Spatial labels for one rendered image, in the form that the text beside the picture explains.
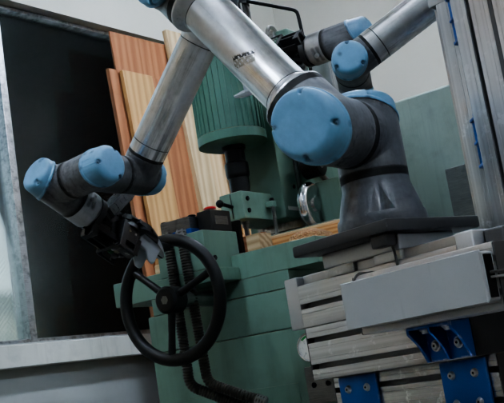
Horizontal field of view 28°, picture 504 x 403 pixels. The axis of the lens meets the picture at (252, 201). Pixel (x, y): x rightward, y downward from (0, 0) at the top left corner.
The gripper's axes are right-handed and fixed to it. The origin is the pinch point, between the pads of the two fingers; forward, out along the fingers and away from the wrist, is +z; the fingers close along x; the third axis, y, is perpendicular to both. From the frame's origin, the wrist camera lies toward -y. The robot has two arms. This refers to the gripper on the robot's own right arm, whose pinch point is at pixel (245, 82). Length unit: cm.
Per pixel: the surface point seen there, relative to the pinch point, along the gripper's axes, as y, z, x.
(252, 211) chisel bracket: -27.0, 8.7, 14.5
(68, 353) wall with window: -79, 129, -9
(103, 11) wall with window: -10, 135, -141
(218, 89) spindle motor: -0.1, 9.2, -2.1
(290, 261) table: -28.7, -9.2, 36.3
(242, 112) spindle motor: -7.2, 5.0, 0.3
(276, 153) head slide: -23.0, 5.5, -3.3
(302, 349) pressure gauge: -39, -12, 54
